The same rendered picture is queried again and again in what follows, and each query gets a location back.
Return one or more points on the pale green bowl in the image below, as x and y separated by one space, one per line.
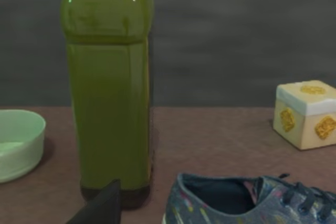
18 145

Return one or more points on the grey patterned sneaker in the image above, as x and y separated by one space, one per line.
236 203

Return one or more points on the green plastic bottle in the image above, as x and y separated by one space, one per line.
110 98

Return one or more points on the cream box with yellow patches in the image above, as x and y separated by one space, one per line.
304 121

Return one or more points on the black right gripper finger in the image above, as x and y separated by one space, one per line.
105 205

